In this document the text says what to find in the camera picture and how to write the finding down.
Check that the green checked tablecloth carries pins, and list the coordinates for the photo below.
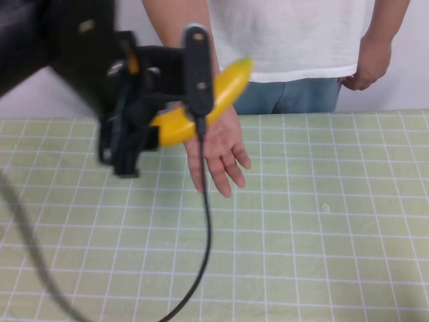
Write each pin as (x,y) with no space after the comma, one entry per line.
(285,218)

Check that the person's left forearm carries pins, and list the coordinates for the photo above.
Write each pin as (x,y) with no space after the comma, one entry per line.
(385,20)

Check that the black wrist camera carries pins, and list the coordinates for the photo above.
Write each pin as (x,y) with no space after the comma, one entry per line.
(199,67)

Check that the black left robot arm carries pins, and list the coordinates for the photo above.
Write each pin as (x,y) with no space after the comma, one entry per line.
(50,40)

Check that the person's right forearm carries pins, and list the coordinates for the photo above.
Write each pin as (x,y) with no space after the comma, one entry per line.
(167,23)

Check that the blue trousers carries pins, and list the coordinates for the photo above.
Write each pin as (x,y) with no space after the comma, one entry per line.
(301,97)

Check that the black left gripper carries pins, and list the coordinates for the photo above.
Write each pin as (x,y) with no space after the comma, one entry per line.
(114,141)

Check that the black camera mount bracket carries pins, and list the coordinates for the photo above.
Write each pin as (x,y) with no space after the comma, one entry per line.
(164,67)

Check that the yellow plastic banana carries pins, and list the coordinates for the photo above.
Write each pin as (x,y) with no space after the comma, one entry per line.
(231,84)

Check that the white t-shirt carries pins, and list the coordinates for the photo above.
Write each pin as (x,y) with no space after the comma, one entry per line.
(285,33)

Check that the person's left hand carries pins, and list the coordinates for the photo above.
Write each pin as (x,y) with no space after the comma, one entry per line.
(370,67)

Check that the person's right hand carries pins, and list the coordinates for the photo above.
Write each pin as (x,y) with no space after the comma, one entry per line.
(223,151)

